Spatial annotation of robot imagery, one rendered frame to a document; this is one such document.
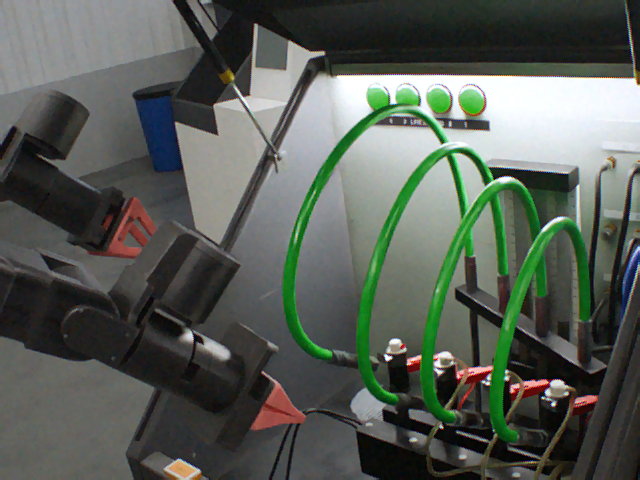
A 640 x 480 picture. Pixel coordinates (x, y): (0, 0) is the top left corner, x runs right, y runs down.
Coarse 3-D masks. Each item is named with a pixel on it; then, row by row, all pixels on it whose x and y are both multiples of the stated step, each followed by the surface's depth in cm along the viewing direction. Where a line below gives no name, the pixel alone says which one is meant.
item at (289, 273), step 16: (384, 112) 91; (400, 112) 93; (416, 112) 96; (352, 128) 88; (432, 128) 100; (336, 160) 85; (448, 160) 104; (320, 176) 84; (320, 192) 84; (464, 192) 107; (304, 208) 83; (464, 208) 108; (304, 224) 83; (288, 256) 83; (464, 256) 112; (288, 272) 82; (288, 288) 83; (288, 304) 83; (288, 320) 84; (304, 336) 85; (320, 352) 88
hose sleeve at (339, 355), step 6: (336, 354) 90; (342, 354) 91; (348, 354) 92; (354, 354) 93; (336, 360) 90; (342, 360) 91; (348, 360) 92; (354, 360) 93; (342, 366) 92; (348, 366) 92; (354, 366) 93
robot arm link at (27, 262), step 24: (0, 240) 52; (0, 264) 48; (24, 264) 49; (48, 264) 55; (72, 264) 56; (0, 288) 48; (24, 288) 49; (48, 288) 50; (72, 288) 51; (96, 288) 53; (0, 312) 49; (24, 312) 50; (48, 312) 51; (24, 336) 50; (48, 336) 51; (72, 360) 53
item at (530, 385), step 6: (516, 384) 91; (528, 384) 91; (534, 384) 91; (540, 384) 91; (546, 384) 91; (510, 390) 91; (516, 390) 90; (528, 390) 90; (534, 390) 91; (540, 390) 91; (516, 396) 90; (522, 396) 91; (528, 396) 91
